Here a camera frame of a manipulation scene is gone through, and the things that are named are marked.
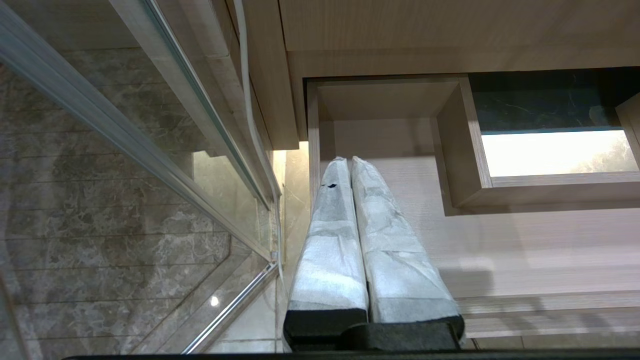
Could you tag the glass shower partition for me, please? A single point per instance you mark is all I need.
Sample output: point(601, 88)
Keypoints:
point(100, 200)

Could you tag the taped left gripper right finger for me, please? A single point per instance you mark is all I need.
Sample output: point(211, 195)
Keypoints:
point(400, 270)

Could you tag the fixed wooden cabinet front panel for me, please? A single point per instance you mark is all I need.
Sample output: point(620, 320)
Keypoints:
point(450, 25)

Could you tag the wooden vanity drawer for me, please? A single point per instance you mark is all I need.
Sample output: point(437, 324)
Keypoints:
point(525, 250)

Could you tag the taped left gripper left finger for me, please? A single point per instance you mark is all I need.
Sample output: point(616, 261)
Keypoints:
point(330, 260)

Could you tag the wooden cabinet side panel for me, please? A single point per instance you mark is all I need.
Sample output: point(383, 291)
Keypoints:
point(270, 75)

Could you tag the chrome floor rail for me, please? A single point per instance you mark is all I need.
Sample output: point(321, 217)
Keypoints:
point(230, 310)

